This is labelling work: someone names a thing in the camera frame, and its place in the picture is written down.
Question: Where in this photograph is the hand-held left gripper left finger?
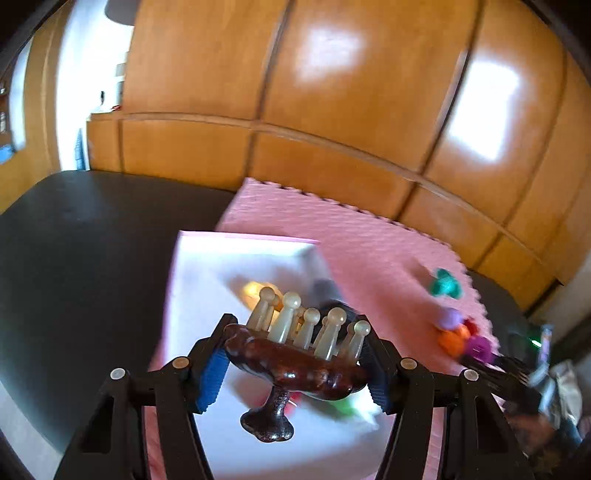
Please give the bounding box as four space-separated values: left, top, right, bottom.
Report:
53 314 238 480

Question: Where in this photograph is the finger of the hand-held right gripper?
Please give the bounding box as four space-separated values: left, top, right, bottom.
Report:
464 353 544 409

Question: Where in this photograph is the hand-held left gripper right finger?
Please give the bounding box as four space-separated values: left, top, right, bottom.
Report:
361 320 532 480

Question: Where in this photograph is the white tube with green label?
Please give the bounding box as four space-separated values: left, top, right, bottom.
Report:
295 392 385 431

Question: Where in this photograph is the purple plastic toy cup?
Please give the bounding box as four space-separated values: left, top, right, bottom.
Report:
464 334 495 366

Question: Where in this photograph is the orange toy cheese block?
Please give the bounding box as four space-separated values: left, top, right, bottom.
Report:
437 324 472 356

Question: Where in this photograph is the brown wooden peg massager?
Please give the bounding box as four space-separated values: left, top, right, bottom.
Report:
223 286 373 444

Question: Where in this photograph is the yellow-orange plastic toy piece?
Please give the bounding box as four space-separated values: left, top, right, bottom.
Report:
242 281 283 306

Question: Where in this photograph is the pink cardboard box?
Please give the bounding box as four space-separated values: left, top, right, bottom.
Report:
148 230 403 480

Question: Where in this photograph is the green plastic toy mold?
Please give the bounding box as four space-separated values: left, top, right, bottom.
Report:
427 267 464 299

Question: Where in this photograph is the pink foam mat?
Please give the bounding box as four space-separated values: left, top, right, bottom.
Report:
142 177 502 480

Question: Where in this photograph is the blue foam tile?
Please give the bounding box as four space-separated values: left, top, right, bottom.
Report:
73 130 90 172

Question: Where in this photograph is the wooden wardrobe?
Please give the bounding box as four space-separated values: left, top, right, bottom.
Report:
87 0 591 317

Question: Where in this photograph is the wooden door with shelf niche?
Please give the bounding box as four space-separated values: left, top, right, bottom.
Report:
0 28 63 204

